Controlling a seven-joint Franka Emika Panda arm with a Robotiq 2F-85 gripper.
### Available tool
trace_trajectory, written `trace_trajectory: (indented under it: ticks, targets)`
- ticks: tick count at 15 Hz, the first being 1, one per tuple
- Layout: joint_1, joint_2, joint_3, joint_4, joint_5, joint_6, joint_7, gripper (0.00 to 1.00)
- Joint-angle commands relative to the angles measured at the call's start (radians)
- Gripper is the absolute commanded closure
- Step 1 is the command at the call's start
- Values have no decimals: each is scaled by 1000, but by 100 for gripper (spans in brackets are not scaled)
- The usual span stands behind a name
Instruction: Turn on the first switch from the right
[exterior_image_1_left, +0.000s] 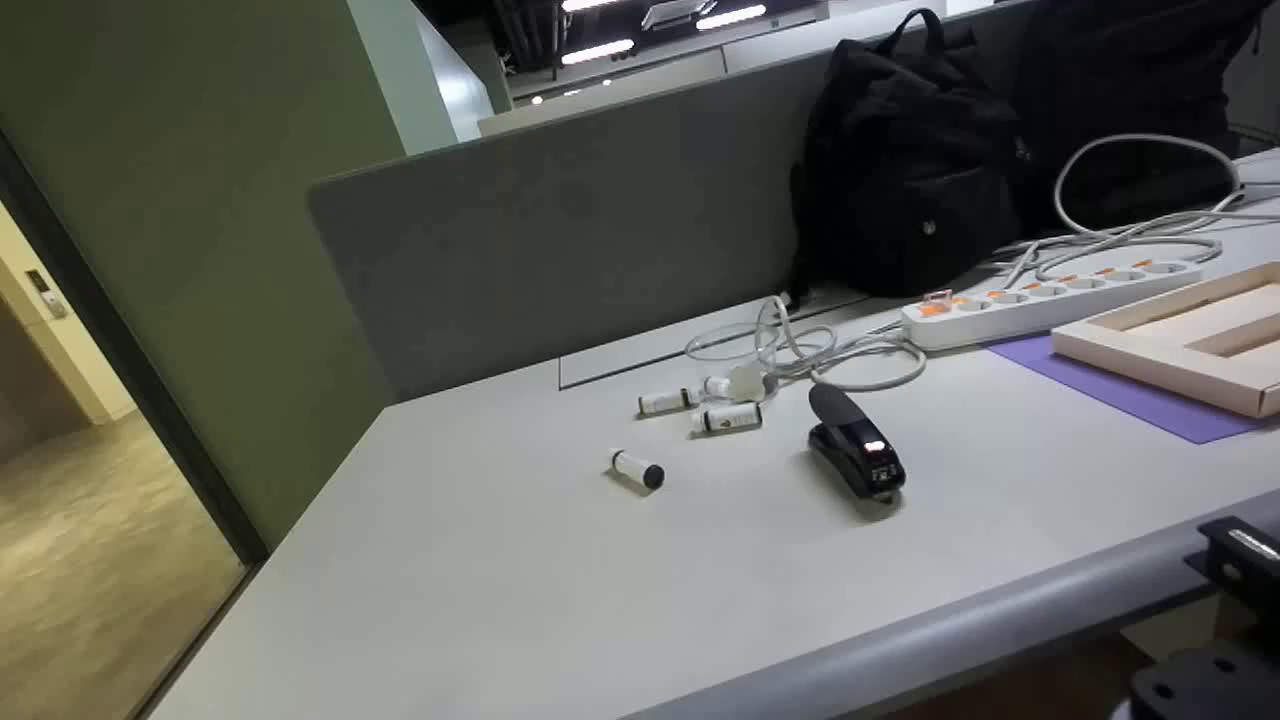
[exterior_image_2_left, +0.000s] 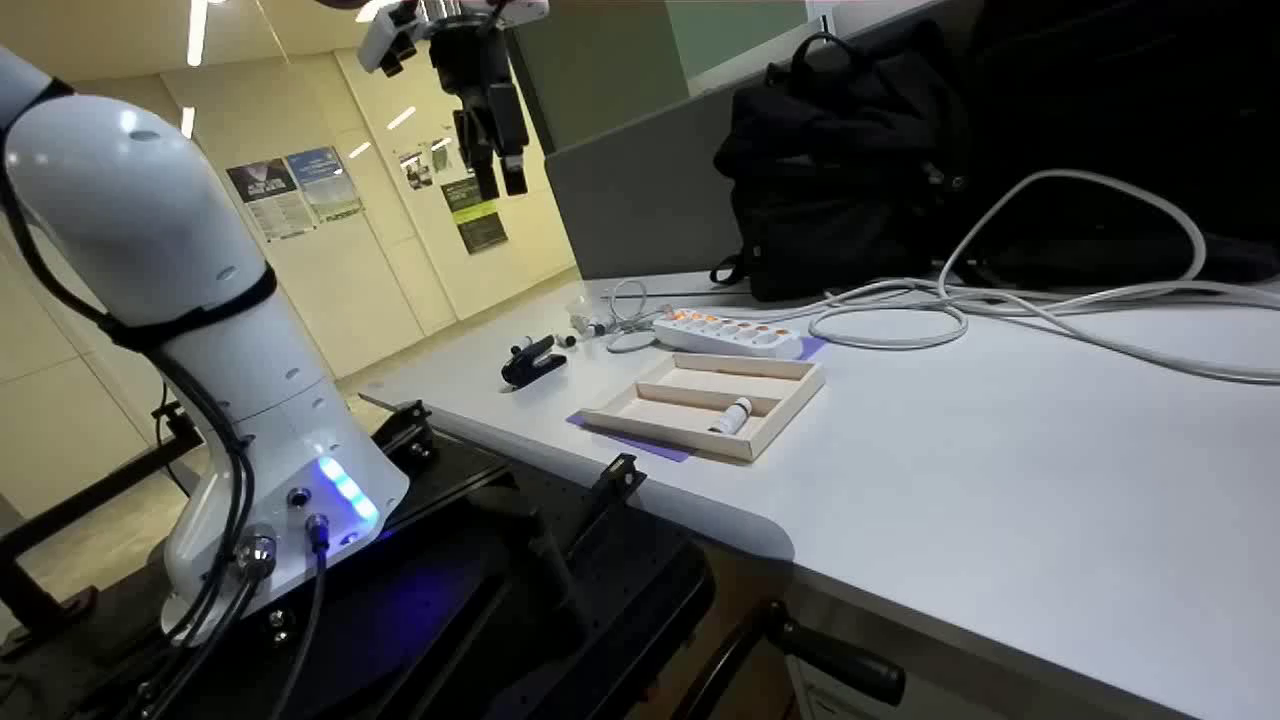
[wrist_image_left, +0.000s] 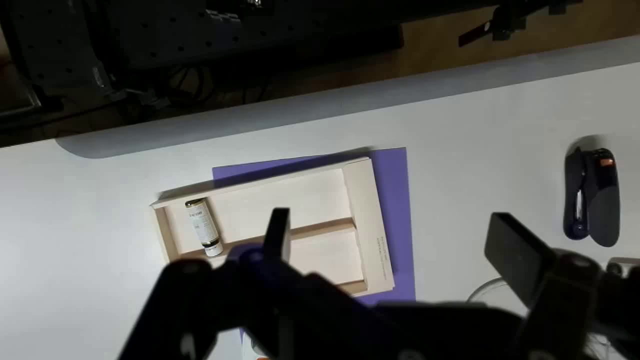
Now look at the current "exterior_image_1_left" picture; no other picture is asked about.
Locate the white multi-socket power strip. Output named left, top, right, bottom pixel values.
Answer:
left=901, top=250, right=1213, bottom=355

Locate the small white cylinder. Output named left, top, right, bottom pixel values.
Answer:
left=695, top=399, right=768, bottom=441
left=632, top=382, right=702, bottom=419

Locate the white charger adapter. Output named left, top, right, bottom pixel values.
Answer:
left=702, top=364, right=778, bottom=404

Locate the white cylinder with black cap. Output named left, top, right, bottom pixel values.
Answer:
left=605, top=443, right=668, bottom=494

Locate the gray desk partition panel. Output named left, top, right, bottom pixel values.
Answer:
left=308, top=45, right=857, bottom=404

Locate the black stapler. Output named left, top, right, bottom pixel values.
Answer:
left=803, top=381, right=913, bottom=508

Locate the ceiling light strip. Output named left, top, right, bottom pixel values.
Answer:
left=691, top=0, right=773, bottom=35
left=556, top=35, right=641, bottom=66

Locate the black backpack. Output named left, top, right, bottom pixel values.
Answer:
left=789, top=3, right=1035, bottom=305

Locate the purple paper mat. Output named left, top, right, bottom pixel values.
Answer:
left=989, top=332, right=1272, bottom=447

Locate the large black bag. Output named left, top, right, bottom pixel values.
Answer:
left=1011, top=0, right=1272, bottom=239

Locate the beige door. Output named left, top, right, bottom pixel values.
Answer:
left=0, top=196, right=141, bottom=430

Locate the white charger cable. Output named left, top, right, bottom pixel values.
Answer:
left=679, top=292, right=931, bottom=397

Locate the thick white power strip cable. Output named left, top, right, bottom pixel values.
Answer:
left=998, top=126, right=1252, bottom=286

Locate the black door frame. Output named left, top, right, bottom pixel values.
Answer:
left=0, top=130, right=272, bottom=572

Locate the thin white cable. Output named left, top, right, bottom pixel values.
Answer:
left=1011, top=233, right=1230, bottom=272

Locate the light wooden frame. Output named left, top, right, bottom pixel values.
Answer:
left=1048, top=257, right=1280, bottom=425

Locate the black robot mount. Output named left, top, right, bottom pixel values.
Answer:
left=1126, top=512, right=1280, bottom=720

